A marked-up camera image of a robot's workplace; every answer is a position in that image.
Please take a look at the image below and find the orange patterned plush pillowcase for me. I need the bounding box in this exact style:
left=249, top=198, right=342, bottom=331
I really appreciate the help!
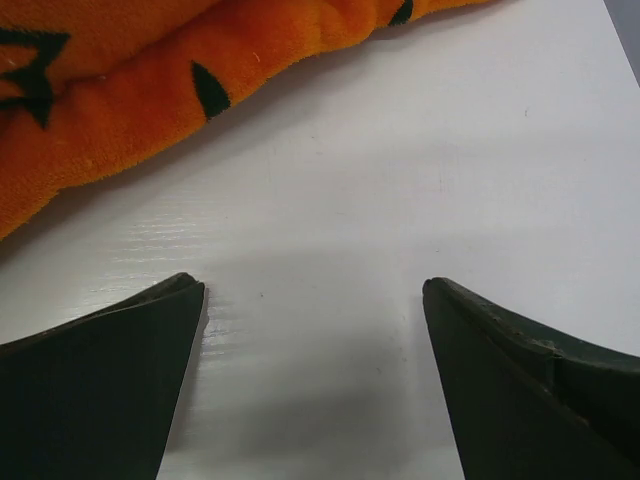
left=1, top=0, right=459, bottom=235

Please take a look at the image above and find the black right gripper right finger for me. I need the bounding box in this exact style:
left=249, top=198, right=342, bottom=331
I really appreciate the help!
left=423, top=277, right=639, bottom=479

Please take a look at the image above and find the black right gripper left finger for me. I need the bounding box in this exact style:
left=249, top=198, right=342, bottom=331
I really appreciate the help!
left=1, top=273, right=205, bottom=479

